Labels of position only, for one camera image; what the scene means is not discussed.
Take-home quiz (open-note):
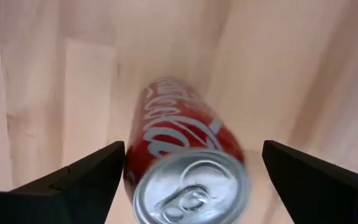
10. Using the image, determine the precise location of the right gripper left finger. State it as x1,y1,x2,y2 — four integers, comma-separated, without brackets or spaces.
0,141,126,224

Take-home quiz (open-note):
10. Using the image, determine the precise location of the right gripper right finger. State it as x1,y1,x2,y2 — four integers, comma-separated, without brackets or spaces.
262,139,358,224

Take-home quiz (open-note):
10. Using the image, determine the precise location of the red Coca-Cola can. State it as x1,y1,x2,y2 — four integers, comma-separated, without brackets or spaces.
123,76,252,224

